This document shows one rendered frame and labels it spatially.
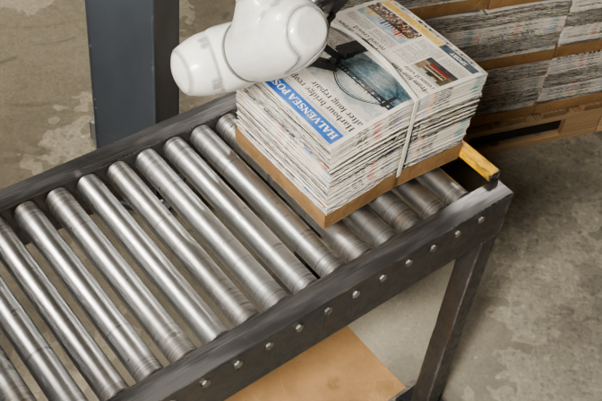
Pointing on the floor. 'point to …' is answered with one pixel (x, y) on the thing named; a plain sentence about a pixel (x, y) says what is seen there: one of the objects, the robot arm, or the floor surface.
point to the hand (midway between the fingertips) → (372, 12)
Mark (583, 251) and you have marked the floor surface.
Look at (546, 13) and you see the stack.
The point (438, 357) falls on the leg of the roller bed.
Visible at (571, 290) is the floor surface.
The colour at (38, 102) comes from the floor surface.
